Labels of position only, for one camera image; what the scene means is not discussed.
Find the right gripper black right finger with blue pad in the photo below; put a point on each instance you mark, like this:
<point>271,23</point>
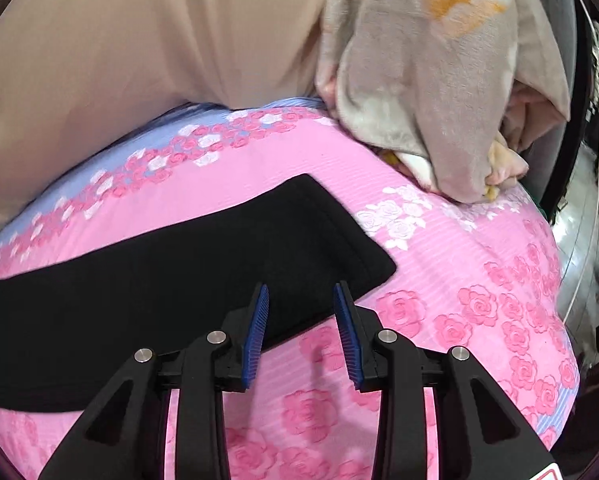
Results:
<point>441,404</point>

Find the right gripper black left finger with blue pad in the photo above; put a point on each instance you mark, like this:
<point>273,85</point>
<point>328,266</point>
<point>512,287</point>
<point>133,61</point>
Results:
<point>122,434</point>

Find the black pants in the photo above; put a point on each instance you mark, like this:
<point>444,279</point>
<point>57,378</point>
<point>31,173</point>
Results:
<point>66,329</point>

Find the pink rose bed sheet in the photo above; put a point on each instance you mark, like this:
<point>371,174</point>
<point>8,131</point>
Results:
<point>484,277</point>

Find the grey floral fleece blanket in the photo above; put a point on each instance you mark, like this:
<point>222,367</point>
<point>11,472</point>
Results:
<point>455,89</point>

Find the beige curtain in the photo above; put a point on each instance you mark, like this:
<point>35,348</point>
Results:
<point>77,75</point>

